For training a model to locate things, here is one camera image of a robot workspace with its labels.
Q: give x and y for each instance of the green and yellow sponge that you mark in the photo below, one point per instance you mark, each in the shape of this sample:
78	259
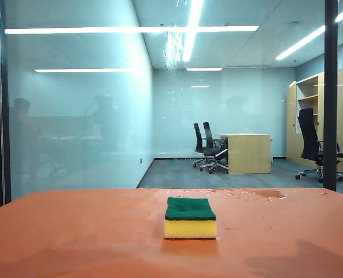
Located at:
190	227

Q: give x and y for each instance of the black mesh office chair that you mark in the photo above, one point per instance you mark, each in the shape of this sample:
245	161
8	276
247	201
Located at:
199	139
208	134

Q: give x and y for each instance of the short ceiling strip light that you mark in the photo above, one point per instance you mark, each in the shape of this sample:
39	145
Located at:
203	69

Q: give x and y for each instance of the light wooden office desk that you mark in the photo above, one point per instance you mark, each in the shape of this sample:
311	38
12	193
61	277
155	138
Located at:
247	153

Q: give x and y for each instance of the long ceiling strip light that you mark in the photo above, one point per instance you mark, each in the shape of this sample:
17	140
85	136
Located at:
193	26
301	42

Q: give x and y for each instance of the tall-backed black office chair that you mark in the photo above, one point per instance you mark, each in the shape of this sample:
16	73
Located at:
308	136

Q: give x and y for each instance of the large glass wall pane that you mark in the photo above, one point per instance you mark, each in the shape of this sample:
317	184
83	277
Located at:
73	130

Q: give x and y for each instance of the black vertical frame post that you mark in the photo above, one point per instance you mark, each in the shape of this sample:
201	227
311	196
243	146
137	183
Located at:
330	87

